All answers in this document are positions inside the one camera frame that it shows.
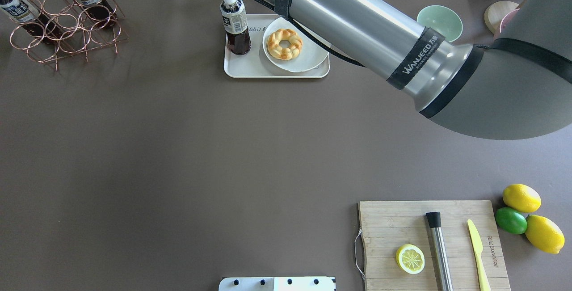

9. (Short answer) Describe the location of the half lemon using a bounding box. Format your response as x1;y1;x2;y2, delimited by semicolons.
395;244;425;274

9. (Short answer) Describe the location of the green bowl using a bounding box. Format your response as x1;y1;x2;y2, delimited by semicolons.
416;4;463;42

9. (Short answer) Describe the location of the yellow plastic knife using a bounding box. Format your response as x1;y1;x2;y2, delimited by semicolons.
467;219;492;291

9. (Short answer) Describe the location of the green lime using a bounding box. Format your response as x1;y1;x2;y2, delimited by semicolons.
495;207;528;235

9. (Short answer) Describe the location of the wooden glass stand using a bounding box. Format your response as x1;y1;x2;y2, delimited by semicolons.
484;0;525;34

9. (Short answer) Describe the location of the copper wire bottle rack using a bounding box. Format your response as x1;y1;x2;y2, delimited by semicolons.
1;0;129;71

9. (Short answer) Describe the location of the yellow lemon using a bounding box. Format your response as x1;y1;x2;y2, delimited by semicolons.
525;215;565;254
502;184;542;212

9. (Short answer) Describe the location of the bamboo cutting board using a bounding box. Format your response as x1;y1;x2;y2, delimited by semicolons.
359;201;511;291

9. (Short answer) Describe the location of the steel cylinder muddler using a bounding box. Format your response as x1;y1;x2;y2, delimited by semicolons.
425;211;454;291

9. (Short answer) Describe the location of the pink ice bowl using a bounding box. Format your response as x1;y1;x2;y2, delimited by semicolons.
493;8;520;40

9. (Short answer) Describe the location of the cream serving tray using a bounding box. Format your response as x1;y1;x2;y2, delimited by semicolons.
223;14;330;78

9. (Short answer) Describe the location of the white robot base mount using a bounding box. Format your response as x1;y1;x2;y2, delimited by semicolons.
218;275;336;291

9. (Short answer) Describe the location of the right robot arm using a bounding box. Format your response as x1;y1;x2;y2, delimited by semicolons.
255;0;572;140

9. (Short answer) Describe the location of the white plate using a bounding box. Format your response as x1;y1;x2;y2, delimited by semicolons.
262;17;329;73

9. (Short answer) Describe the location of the braided ring bread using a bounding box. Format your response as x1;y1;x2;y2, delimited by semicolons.
266;29;303;61

